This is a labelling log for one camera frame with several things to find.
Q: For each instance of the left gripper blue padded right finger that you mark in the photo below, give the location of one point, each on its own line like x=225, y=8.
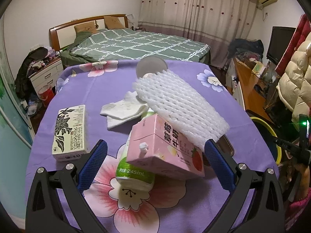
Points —
x=222, y=164

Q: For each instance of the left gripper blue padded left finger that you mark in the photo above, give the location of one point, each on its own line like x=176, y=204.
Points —
x=89, y=165

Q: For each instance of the pink strawberry milk carton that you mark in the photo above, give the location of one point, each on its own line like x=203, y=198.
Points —
x=157, y=147

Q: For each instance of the white foam fruit net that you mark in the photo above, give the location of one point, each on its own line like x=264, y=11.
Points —
x=182, y=106

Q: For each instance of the brown plastic food tray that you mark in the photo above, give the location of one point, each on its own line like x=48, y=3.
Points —
x=225, y=145

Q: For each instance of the yellow rimmed trash bin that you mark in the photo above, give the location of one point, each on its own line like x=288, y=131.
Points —
x=268, y=134

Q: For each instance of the white floral tea box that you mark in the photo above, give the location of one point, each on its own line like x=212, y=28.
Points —
x=69, y=142

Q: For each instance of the green label plastic cup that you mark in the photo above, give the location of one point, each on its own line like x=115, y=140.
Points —
x=132, y=177

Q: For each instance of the cream puffer jacket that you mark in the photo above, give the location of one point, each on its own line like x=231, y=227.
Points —
x=294, y=88

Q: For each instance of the wooden desk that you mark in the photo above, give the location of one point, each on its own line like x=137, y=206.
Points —
x=254, y=103

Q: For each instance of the crumpled white tissue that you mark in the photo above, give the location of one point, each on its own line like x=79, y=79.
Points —
x=131, y=107

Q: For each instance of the purple floral tablecloth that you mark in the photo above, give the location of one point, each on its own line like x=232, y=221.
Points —
x=186, y=194

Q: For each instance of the red bucket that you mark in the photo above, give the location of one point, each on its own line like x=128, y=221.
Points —
x=46, y=94

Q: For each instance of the white nightstand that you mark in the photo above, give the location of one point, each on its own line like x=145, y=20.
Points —
x=47, y=75

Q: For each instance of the black television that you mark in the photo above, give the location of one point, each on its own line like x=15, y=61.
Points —
x=279, y=41

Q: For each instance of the dark clothes pile on desk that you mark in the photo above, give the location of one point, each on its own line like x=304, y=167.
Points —
x=240, y=45

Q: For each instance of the red quilted garment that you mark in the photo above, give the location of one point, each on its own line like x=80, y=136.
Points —
x=300, y=34

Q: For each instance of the white bottle with round base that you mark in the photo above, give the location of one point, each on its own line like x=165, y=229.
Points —
x=150, y=65

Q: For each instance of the bed with green plaid quilt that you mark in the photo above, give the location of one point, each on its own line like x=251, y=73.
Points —
x=112, y=45

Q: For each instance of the wooden headboard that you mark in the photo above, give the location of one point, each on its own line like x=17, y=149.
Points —
x=63, y=35

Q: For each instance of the brown pillow left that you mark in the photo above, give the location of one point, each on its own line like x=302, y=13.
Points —
x=86, y=27

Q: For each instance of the brown pillow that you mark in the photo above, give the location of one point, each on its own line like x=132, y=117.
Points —
x=86, y=27
x=113, y=23

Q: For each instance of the brown pillow right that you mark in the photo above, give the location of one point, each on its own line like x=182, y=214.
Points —
x=113, y=23

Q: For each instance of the pink striped curtain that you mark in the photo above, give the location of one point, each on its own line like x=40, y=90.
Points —
x=213, y=22

